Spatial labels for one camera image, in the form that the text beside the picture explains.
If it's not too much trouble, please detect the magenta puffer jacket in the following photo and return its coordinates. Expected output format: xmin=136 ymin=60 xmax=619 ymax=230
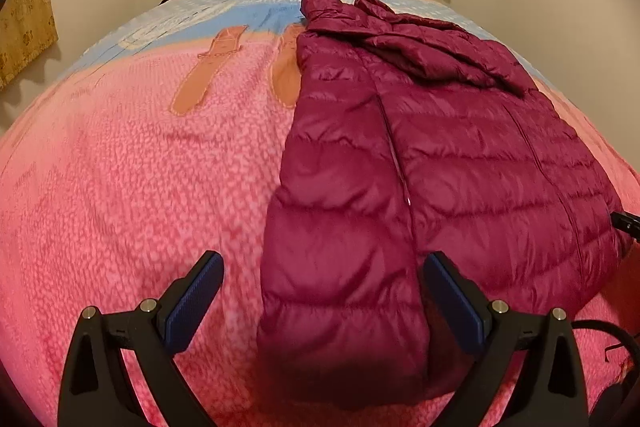
xmin=257 ymin=0 xmax=631 ymax=407

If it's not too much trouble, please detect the pink and blue bedspread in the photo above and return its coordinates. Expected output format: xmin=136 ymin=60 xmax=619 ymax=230
xmin=1 ymin=0 xmax=639 ymax=426

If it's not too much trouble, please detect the black cable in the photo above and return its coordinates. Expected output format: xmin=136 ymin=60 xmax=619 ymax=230
xmin=569 ymin=319 xmax=640 ymax=373

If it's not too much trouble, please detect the beige curtain on side wall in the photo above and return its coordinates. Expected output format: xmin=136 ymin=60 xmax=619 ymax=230
xmin=0 ymin=0 xmax=58 ymax=90

